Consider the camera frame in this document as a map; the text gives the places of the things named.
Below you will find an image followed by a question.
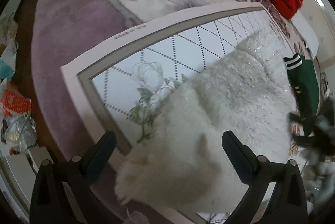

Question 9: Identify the orange bag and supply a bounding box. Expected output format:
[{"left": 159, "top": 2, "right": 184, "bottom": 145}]
[{"left": 4, "top": 88, "right": 32, "bottom": 118}]

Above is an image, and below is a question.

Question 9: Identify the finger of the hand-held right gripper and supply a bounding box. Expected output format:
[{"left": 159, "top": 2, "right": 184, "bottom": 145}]
[
  {"left": 290, "top": 133, "right": 316, "bottom": 148},
  {"left": 288, "top": 112, "right": 316, "bottom": 125}
]

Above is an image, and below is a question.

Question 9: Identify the green jacket with striped cuff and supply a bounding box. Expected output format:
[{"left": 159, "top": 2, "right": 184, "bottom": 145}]
[{"left": 284, "top": 54, "right": 321, "bottom": 136}]

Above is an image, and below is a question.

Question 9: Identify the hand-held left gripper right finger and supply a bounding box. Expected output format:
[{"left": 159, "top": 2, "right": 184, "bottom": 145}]
[{"left": 221, "top": 131, "right": 309, "bottom": 224}]

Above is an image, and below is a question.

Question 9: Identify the white diamond-patterned quilted mat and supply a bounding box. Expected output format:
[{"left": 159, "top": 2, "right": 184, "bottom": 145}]
[{"left": 60, "top": 2, "right": 296, "bottom": 224}]

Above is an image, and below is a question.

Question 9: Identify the purple floral blanket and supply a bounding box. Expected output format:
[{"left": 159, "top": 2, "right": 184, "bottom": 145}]
[{"left": 31, "top": 0, "right": 322, "bottom": 224}]

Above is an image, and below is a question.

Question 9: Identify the white fluffy sweater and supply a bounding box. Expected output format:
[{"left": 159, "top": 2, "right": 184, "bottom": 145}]
[{"left": 115, "top": 29, "right": 304, "bottom": 214}]

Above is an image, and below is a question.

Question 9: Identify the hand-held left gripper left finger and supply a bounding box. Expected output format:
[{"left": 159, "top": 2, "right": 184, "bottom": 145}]
[{"left": 30, "top": 131, "right": 117, "bottom": 224}]

